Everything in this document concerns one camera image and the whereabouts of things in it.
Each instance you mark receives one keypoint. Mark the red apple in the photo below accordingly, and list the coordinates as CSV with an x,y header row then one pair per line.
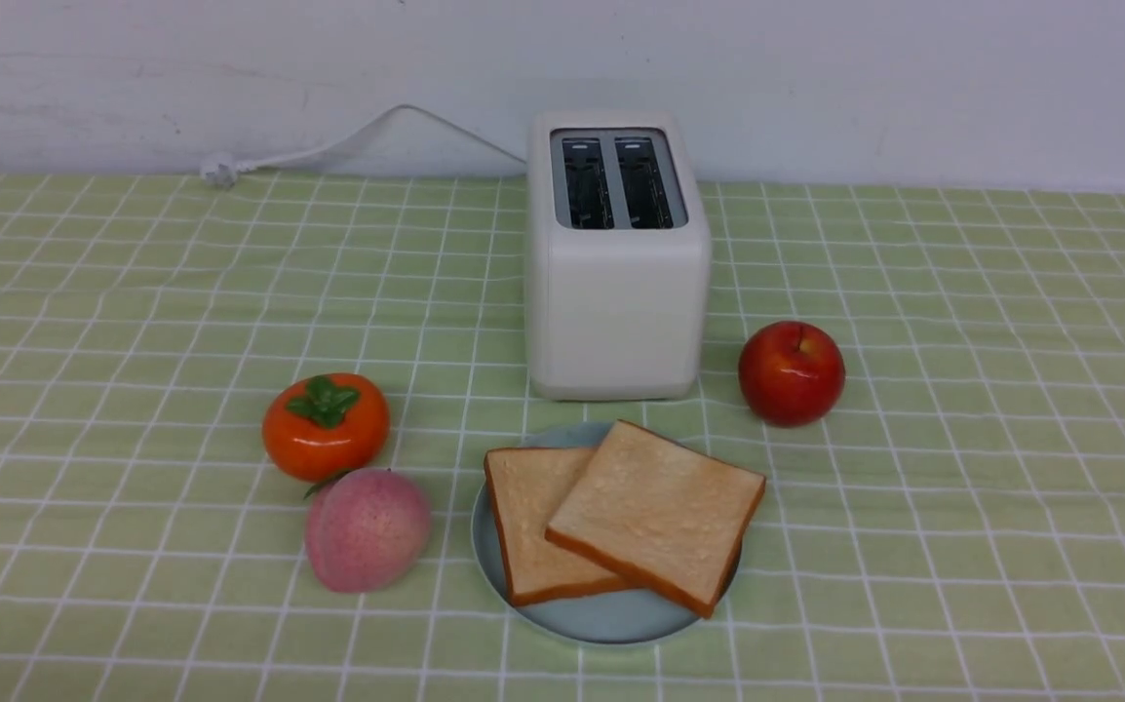
x,y
791,373

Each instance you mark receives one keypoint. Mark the green checkered tablecloth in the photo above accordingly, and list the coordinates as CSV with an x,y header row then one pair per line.
x,y
952,530

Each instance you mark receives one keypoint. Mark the toast slice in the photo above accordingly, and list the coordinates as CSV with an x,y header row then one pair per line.
x,y
660,515
525,486

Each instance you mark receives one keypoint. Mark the orange persimmon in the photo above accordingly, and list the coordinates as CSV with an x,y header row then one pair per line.
x,y
326,424

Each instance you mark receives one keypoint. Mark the pink peach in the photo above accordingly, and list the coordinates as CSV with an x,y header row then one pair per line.
x,y
366,529

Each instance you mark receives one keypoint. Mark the white toaster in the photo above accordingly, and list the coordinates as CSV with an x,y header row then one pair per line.
x,y
617,258

